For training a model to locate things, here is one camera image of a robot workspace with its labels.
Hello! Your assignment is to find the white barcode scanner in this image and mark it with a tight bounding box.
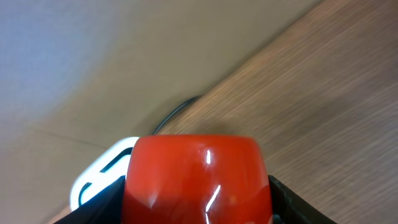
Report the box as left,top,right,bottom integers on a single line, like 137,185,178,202
70,137,139,211

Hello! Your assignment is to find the black scanner cable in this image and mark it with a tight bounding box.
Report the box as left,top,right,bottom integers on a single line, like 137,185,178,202
151,95,203,135

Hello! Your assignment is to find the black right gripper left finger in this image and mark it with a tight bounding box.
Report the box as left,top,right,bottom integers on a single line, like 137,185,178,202
55,176,125,224

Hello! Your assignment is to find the red sauce bottle green cap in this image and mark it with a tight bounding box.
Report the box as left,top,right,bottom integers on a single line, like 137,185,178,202
122,135,273,224

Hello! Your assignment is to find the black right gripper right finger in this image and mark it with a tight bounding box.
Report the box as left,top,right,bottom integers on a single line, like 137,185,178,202
268,175,336,224

